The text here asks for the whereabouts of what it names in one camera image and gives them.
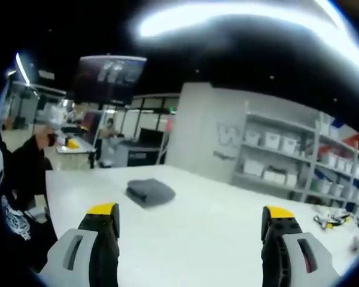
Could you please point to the grey towel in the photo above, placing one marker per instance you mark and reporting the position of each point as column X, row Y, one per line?
column 151, row 191

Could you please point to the person's left hand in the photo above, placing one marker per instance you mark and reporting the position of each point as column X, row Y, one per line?
column 43, row 139

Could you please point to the yellow object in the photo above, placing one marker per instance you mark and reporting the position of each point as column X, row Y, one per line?
column 72, row 144

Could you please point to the white work table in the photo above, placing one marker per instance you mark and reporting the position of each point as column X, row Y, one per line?
column 77, row 151

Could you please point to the short ceiling light strip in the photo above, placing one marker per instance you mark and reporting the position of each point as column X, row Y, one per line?
column 22, row 67

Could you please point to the hanging dark display screen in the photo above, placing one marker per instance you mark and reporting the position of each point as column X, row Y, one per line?
column 110, row 77

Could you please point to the person in black clothing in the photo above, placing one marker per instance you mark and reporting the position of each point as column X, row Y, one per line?
column 21, row 185

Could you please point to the black equipment cabinet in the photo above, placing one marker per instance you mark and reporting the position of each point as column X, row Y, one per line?
column 145, row 149

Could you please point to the grey metal shelf unit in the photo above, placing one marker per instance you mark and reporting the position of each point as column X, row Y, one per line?
column 311, row 158

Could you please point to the rows of white storage bins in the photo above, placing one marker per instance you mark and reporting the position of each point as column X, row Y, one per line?
column 275, row 142

